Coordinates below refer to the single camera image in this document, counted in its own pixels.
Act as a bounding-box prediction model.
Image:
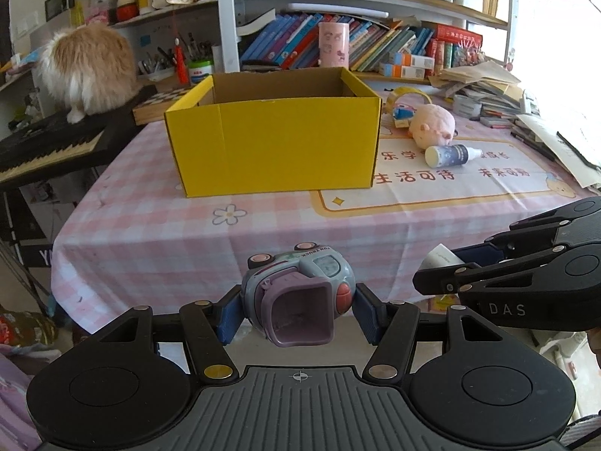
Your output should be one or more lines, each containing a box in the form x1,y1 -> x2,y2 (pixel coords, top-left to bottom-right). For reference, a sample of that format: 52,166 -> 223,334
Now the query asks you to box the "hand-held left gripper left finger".
96,286 -> 245,383

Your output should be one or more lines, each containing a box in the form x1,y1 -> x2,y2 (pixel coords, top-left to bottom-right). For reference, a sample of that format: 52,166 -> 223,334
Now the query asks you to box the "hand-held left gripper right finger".
352,283 -> 505,381

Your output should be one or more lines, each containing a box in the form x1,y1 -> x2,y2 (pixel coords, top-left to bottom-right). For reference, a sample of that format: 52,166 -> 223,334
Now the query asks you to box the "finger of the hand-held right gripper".
413,244 -> 571,294
453,207 -> 583,264

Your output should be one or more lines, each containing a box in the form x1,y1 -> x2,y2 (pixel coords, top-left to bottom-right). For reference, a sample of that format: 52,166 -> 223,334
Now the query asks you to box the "white tube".
425,243 -> 463,269

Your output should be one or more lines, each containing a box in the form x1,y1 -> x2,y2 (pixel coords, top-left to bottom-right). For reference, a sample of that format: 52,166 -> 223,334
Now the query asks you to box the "blue purple toy truck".
240,242 -> 356,348

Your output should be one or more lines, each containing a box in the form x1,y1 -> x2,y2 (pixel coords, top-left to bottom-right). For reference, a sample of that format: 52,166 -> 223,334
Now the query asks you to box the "small blue white bottle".
425,144 -> 483,167

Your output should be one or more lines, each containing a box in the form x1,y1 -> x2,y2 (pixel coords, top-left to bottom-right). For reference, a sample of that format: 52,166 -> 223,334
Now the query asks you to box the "pink plush toy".
408,104 -> 457,145

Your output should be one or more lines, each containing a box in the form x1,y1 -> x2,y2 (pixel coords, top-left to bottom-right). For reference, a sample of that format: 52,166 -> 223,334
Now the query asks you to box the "yellow tape roll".
382,87 -> 435,116

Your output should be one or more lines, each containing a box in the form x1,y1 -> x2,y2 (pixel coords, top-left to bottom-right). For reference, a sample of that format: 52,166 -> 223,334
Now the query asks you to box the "yellow cardboard box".
164,67 -> 382,198

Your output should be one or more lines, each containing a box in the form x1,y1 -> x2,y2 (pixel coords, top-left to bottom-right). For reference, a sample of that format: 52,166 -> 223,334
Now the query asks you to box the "printed cartoon desk mat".
312,89 -> 587,217

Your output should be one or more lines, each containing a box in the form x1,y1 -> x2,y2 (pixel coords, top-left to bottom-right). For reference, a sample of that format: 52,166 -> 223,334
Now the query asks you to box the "pile of papers and booklets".
429,61 -> 538,127

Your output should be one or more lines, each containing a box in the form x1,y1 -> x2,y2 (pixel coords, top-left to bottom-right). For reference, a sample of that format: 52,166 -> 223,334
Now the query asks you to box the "orange white small box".
392,53 -> 435,67
379,63 -> 426,79

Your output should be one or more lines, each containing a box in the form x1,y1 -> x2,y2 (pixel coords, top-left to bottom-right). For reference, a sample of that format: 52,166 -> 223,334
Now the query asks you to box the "red boxed dictionary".
432,23 -> 484,69

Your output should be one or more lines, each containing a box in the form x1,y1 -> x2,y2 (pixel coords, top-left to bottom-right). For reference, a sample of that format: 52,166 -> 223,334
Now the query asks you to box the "black keyboard stand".
0,188 -> 52,315

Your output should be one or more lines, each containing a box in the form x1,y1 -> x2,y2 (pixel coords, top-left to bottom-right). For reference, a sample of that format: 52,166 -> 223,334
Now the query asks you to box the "wooden chessboard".
133,85 -> 198,125

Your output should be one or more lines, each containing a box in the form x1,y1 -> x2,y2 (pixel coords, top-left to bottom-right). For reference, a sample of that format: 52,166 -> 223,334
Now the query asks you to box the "white jar with green lid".
188,59 -> 214,86

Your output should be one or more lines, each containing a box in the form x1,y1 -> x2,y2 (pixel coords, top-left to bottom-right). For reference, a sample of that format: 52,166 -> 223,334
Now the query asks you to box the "black electronic keyboard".
0,85 -> 158,184

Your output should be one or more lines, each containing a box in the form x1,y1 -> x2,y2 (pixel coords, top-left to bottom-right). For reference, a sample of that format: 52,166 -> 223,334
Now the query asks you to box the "pink cylindrical cup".
319,22 -> 350,69

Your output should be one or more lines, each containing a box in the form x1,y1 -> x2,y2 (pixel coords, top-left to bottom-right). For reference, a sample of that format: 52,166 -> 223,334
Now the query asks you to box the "red tassel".
174,38 -> 189,83

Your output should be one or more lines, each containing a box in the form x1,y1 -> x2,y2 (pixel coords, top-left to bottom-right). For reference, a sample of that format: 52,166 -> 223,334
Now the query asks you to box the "holder with brushes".
136,33 -> 214,83

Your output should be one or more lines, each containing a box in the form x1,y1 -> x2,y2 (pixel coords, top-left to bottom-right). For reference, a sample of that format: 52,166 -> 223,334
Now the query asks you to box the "row of leaning books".
239,12 -> 435,73

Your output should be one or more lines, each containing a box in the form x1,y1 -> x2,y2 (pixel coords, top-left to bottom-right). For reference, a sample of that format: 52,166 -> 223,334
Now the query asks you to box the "orange white fluffy cat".
38,26 -> 139,123

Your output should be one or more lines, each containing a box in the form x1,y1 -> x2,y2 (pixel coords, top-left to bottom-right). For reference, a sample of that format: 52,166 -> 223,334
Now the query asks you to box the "white bookshelf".
216,0 -> 512,85

